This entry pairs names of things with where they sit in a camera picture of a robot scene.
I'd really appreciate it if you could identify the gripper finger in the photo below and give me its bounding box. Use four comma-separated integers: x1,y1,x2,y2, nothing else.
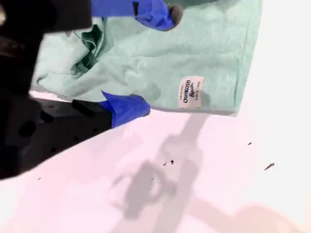
23,89,152,168
91,0,184,32

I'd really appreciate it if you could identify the pale green T-shirt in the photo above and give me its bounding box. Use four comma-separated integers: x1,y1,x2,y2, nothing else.
31,0,264,117

